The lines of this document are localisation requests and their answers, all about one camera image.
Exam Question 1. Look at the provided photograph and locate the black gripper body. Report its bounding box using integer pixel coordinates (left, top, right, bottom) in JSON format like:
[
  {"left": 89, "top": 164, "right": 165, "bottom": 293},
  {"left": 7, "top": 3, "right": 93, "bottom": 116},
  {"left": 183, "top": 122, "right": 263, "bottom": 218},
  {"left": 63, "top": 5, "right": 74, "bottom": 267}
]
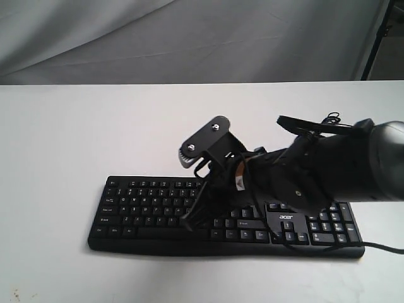
[{"left": 201, "top": 148, "right": 265, "bottom": 218}]

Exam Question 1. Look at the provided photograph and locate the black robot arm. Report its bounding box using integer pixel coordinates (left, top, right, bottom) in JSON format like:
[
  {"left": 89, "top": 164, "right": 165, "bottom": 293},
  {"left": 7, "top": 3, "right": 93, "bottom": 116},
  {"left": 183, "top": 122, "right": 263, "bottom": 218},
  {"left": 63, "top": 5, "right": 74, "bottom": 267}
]
[{"left": 179, "top": 116, "right": 403, "bottom": 230}]

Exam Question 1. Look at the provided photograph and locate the black acer keyboard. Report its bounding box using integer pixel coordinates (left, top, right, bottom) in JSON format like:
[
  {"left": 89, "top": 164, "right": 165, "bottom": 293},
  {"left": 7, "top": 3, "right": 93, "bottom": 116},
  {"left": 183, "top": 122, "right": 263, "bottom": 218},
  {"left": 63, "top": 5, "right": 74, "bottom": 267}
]
[{"left": 88, "top": 176, "right": 365, "bottom": 259}]

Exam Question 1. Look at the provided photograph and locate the black metal stand pole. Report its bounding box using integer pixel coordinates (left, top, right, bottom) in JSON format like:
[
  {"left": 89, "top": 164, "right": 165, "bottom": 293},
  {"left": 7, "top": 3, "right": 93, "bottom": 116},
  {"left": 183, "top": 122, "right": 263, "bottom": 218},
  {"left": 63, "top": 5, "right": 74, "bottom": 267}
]
[{"left": 360, "top": 1, "right": 395, "bottom": 81}]

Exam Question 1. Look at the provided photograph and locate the grey backdrop cloth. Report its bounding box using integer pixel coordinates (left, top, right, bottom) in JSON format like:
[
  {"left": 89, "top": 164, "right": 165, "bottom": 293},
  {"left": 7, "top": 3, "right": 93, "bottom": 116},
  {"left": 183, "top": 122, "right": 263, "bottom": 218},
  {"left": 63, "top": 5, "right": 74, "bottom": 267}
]
[{"left": 1, "top": 1, "right": 388, "bottom": 85}]

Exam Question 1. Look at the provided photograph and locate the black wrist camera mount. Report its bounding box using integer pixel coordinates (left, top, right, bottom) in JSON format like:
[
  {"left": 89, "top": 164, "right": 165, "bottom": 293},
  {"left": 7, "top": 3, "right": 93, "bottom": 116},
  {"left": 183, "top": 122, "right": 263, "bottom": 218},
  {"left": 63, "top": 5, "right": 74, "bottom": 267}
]
[{"left": 178, "top": 116, "right": 247, "bottom": 169}]

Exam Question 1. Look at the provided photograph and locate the black USB cable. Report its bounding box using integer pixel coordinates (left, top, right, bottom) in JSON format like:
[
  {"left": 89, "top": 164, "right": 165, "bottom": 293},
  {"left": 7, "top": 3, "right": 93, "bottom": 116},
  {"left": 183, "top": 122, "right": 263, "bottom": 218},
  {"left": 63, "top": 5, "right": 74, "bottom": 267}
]
[{"left": 320, "top": 112, "right": 352, "bottom": 127}]

